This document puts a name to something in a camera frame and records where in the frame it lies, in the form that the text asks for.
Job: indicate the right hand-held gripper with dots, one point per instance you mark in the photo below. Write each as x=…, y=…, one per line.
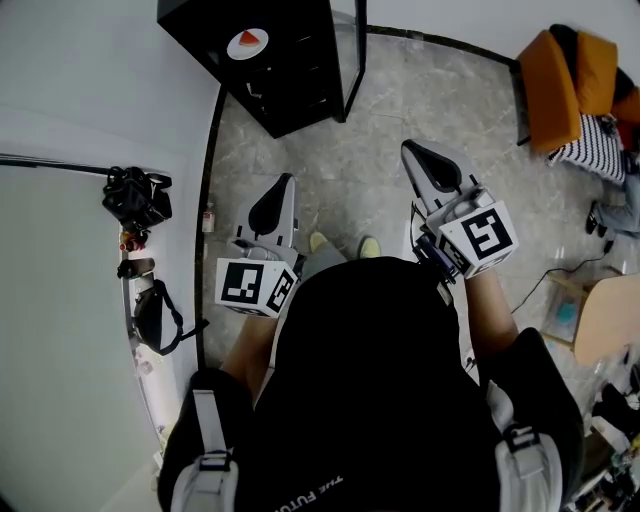
x=482, y=232

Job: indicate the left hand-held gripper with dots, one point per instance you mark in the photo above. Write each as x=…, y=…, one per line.
x=245, y=287

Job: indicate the white round plate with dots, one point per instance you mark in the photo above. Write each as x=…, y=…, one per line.
x=247, y=51

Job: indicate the red watermelon slice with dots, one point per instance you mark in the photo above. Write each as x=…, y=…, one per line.
x=249, y=39

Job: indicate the person's left forearm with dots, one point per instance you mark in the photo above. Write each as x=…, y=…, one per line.
x=250, y=350

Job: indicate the person's right forearm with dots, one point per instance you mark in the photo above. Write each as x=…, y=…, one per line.
x=492, y=320

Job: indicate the person's yellow left shoe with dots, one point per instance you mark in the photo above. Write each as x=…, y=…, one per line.
x=318, y=242

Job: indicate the person's yellow shoe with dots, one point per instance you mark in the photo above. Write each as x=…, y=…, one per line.
x=318, y=242
x=370, y=247

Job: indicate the small white bottle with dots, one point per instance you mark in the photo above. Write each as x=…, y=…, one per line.
x=209, y=220

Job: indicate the person's grey jeans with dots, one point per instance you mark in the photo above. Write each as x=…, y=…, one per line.
x=322, y=262

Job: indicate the black device with screen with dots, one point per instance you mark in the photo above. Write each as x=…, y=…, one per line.
x=435, y=257

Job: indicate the person's yellow right shoe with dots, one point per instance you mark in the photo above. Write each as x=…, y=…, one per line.
x=370, y=247

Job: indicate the black handbag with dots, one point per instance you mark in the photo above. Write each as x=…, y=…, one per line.
x=137, y=200

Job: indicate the orange sofa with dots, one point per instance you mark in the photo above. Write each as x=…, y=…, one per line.
x=547, y=90

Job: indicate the small red bottles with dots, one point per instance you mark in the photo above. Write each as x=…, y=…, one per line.
x=134, y=241

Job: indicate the black flask bottle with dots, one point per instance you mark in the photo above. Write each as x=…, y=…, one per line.
x=136, y=268

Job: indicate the black sling bag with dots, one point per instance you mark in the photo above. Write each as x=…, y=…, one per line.
x=150, y=315

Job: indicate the wooden framed picture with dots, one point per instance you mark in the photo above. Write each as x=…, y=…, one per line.
x=567, y=310

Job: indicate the person's black shirt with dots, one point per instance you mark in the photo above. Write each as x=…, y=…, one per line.
x=370, y=380

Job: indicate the light wooden table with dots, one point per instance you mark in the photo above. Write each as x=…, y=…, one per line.
x=607, y=317

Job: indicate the pile of assorted clutter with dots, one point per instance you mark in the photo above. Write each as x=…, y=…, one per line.
x=612, y=430

